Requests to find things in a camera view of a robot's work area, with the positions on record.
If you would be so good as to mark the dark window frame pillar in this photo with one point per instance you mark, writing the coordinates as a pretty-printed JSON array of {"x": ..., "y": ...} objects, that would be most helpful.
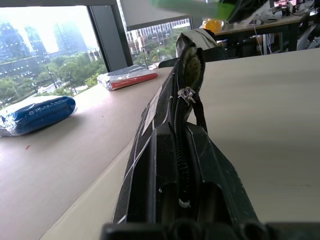
[{"x": 110, "y": 35}]

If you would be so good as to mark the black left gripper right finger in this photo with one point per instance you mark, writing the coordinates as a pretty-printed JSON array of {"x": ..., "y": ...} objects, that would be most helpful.
[{"x": 220, "y": 180}]

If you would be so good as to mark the wooden background desk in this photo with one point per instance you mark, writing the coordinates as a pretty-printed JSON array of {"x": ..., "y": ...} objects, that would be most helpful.
[{"x": 262, "y": 26}]

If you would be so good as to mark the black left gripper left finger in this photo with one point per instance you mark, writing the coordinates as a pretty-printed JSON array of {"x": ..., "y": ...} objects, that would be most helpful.
[{"x": 165, "y": 160}]

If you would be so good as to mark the grey roller window blind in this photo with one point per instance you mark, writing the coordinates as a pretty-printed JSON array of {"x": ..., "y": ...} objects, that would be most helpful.
[{"x": 150, "y": 12}]

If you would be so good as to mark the black grid pencil pouch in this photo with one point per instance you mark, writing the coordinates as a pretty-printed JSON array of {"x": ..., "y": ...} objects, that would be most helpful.
[{"x": 163, "y": 100}]

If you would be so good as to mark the green highlighter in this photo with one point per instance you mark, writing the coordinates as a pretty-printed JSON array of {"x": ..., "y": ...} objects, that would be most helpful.
[{"x": 192, "y": 7}]

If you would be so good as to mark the blue cloth in plastic wrap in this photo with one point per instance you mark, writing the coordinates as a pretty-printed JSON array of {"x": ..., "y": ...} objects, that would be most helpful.
[{"x": 40, "y": 113}]

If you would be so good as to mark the yellow round object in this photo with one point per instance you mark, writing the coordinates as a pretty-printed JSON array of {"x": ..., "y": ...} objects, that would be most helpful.
[{"x": 212, "y": 25}]

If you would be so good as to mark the red blue packet in plastic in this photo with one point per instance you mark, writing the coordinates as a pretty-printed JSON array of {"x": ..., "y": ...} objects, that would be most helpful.
[{"x": 128, "y": 77}]

